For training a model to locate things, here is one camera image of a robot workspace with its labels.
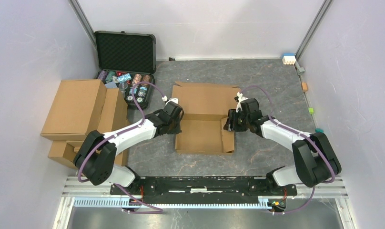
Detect lower stacked cardboard boxes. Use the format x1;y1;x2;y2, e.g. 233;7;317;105
47;120;132;169

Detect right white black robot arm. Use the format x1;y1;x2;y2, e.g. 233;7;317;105
223;96;342;195

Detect aluminium frame rail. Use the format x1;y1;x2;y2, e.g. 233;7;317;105
62;177;349;209

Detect brown cardboard box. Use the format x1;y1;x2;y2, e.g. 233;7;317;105
172;81;240;156

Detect orange wooden block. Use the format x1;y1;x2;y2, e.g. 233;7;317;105
301;82;308;93

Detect leaning folded cardboard box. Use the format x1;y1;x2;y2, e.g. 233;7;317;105
97;88;129;134

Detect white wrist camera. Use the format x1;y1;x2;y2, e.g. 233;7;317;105
162;96;179;105
234;92;248;113

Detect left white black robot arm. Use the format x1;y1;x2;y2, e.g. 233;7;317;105
73;98;183;195

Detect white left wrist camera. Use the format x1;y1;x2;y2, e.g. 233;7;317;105
162;96;179;105

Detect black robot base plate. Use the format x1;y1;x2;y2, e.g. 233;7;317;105
126;176;297;204

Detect grey wall bracket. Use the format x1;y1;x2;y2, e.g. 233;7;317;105
294;61;305;76

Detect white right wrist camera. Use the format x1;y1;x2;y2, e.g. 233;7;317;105
234;92;248;113

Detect large folded cardboard box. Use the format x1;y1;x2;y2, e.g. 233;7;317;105
41;80;107;141

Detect blue white toy block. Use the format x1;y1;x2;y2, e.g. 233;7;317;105
282;53;296;65

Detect black poker chip case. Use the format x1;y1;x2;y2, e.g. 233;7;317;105
94;31;157;109

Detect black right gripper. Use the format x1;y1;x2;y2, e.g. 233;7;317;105
223;109;250;132

